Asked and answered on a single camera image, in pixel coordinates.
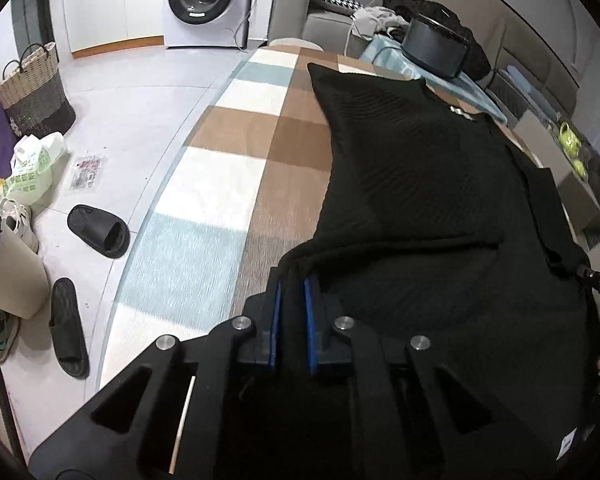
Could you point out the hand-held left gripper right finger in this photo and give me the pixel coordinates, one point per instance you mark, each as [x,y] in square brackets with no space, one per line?
[310,327]

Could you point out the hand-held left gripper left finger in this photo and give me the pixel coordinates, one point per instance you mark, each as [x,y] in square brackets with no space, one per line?
[274,322]

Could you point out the black knit garment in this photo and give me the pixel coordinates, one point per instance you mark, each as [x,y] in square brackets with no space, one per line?
[420,185]

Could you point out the grey clothes pile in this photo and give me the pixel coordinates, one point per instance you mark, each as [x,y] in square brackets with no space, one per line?
[375,20]

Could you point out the checked brown blue blanket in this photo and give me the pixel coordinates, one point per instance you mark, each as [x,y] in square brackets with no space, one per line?
[220,185]

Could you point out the green teapot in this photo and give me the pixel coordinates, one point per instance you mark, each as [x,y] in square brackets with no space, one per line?
[569,137]

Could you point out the black slipper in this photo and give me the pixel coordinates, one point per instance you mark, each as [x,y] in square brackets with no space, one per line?
[92,227]
[67,330]

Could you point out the small printed packet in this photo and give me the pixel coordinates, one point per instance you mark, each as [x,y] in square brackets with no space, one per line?
[87,172]

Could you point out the beige bin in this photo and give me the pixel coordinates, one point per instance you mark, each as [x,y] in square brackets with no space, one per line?
[17,275]

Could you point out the dark green shoe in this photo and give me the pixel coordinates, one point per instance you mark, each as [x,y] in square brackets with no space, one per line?
[2,332]

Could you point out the white sneaker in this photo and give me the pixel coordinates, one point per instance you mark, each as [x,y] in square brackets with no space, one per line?
[20,222]

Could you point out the light blue cloth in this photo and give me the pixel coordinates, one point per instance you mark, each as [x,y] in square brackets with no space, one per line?
[395,60]

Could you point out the white green plastic bag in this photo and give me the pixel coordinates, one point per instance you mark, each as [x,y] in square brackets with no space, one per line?
[30,170]

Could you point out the black round container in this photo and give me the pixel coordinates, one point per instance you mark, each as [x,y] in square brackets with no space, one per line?
[432,45]

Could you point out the grey sofa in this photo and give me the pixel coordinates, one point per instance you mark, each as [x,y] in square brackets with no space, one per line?
[325,27]

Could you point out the white washing machine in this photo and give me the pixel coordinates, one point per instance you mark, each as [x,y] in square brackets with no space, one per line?
[205,20]

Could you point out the houndstooth pillow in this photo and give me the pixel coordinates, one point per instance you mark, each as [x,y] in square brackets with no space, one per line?
[342,1]

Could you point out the woven wicker basket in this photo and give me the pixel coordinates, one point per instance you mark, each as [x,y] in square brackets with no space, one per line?
[32,95]

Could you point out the white floor cabinet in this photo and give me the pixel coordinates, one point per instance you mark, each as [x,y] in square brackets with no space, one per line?
[105,10]

